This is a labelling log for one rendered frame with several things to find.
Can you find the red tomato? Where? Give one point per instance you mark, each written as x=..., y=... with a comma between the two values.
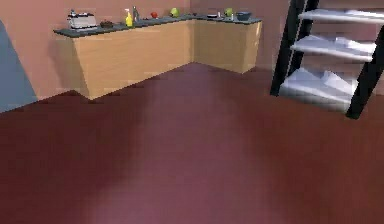
x=154, y=15

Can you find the dark brown bowl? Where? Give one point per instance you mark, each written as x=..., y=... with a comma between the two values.
x=106, y=24

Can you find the silver toaster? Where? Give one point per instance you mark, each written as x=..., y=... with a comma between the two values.
x=82, y=21

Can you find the wooden kitchen counter dark top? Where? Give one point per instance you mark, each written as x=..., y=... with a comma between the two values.
x=133, y=56

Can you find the green apple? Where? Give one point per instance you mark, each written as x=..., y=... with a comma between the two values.
x=228, y=12
x=174, y=12

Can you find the black white plate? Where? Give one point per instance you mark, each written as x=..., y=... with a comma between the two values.
x=212, y=15

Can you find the grey bottle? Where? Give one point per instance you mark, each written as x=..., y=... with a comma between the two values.
x=135, y=14

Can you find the black shelf white boards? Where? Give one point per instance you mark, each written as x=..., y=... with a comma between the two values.
x=328, y=56

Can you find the blue bowl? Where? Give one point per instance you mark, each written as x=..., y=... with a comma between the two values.
x=243, y=15

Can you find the yellow spray bottle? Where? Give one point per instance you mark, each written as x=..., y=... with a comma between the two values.
x=128, y=20

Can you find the grey blue door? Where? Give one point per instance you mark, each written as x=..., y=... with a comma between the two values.
x=13, y=76

